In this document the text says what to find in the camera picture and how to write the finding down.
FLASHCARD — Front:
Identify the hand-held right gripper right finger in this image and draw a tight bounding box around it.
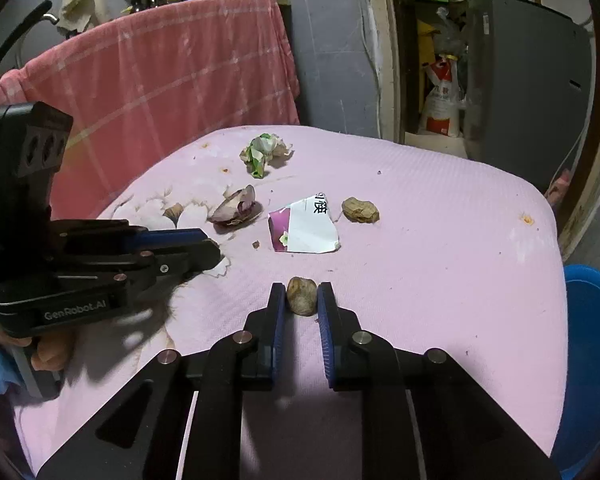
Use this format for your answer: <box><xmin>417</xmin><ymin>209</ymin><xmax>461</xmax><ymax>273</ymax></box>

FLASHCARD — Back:
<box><xmin>316</xmin><ymin>281</ymin><xmax>563</xmax><ymax>480</ymax></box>

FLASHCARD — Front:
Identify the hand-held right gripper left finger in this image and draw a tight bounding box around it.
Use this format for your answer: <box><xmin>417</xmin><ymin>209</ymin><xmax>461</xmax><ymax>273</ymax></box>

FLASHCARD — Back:
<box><xmin>35</xmin><ymin>282</ymin><xmax>287</xmax><ymax>480</ymax></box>

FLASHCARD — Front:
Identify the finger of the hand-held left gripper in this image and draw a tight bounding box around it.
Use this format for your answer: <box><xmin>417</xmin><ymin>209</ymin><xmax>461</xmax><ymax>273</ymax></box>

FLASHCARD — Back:
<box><xmin>55</xmin><ymin>240</ymin><xmax>222</xmax><ymax>303</ymax></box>
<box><xmin>52</xmin><ymin>218</ymin><xmax>208</xmax><ymax>256</ymax></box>

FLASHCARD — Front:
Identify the round brown nut shell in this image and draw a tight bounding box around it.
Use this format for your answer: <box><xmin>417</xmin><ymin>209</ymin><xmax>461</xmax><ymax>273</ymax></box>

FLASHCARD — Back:
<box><xmin>286</xmin><ymin>276</ymin><xmax>318</xmax><ymax>317</ymax></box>

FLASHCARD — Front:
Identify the blue plastic bucket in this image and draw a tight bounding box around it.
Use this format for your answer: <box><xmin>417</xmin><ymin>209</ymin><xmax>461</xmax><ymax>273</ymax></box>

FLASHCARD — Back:
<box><xmin>550</xmin><ymin>264</ymin><xmax>600</xmax><ymax>480</ymax></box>

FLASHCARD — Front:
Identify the person's left hand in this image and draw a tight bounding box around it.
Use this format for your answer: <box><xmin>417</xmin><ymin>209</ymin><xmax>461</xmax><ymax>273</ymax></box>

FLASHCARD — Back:
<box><xmin>30</xmin><ymin>332</ymin><xmax>77</xmax><ymax>372</ymax></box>

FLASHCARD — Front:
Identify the white purple paper piece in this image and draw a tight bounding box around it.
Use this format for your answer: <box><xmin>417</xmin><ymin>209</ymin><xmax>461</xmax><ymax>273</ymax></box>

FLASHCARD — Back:
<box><xmin>267</xmin><ymin>192</ymin><xmax>342</xmax><ymax>254</ymax></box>

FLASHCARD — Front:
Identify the crumpled green white wrapper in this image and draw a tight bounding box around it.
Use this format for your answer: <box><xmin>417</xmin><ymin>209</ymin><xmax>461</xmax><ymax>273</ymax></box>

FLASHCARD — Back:
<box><xmin>239</xmin><ymin>133</ymin><xmax>295</xmax><ymax>179</ymax></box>

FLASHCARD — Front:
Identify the pink ribbed blanket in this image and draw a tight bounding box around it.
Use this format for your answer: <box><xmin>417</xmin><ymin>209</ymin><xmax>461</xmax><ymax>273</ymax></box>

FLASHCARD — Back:
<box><xmin>10</xmin><ymin>125</ymin><xmax>568</xmax><ymax>480</ymax></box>

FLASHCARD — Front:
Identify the whole peanut shell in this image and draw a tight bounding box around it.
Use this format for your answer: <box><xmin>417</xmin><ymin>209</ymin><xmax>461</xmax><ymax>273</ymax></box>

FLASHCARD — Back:
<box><xmin>341</xmin><ymin>196</ymin><xmax>381</xmax><ymax>223</ymax></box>

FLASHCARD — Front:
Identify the pink checked cloth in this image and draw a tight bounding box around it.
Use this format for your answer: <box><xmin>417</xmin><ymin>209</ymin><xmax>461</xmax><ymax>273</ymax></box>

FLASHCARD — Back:
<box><xmin>0</xmin><ymin>0</ymin><xmax>301</xmax><ymax>221</ymax></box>

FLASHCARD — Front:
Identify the hanging cream cloth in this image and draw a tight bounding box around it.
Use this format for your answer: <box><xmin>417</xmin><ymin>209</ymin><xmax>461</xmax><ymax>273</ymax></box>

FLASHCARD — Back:
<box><xmin>60</xmin><ymin>0</ymin><xmax>106</xmax><ymax>36</ymax></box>

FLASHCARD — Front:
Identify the white red rice sack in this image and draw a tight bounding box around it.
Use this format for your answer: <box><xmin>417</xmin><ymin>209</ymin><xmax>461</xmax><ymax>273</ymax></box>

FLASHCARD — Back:
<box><xmin>417</xmin><ymin>55</ymin><xmax>468</xmax><ymax>138</ymax></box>

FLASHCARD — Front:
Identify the yellow bag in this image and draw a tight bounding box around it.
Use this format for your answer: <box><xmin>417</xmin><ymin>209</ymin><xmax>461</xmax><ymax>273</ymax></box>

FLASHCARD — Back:
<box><xmin>417</xmin><ymin>20</ymin><xmax>441</xmax><ymax>68</ymax></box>

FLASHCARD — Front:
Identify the grey washing machine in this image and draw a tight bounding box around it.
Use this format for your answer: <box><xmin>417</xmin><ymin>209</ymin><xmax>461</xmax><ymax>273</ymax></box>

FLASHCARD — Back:
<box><xmin>465</xmin><ymin>0</ymin><xmax>593</xmax><ymax>196</ymax></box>

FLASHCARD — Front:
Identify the clear plastic bags bundle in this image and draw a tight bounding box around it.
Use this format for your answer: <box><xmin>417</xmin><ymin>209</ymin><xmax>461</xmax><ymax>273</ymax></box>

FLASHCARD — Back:
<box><xmin>435</xmin><ymin>7</ymin><xmax>473</xmax><ymax>61</ymax></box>

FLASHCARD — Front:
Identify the metal wok black handle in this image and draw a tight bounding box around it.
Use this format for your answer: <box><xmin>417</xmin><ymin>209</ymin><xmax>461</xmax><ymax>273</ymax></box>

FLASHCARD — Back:
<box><xmin>0</xmin><ymin>0</ymin><xmax>61</xmax><ymax>98</ymax></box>

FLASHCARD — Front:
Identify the wooden door frame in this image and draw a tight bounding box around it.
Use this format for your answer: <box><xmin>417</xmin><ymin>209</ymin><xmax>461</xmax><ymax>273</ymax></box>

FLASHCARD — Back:
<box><xmin>360</xmin><ymin>0</ymin><xmax>600</xmax><ymax>263</ymax></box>

